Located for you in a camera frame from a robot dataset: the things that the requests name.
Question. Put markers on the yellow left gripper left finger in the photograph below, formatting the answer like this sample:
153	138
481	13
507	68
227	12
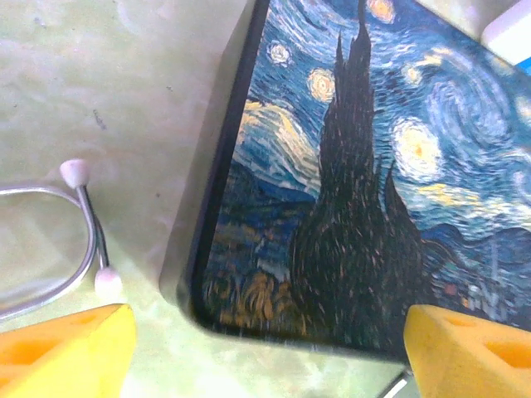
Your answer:
74	352

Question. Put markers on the starry night mouse pad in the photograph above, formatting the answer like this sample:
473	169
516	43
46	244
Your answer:
352	186

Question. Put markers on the blue stethoscope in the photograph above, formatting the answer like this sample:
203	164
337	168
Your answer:
89	226

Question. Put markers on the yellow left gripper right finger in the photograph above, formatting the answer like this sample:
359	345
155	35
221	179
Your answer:
469	356

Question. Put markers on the blue lid plastic storage box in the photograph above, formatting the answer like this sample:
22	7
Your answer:
510	37

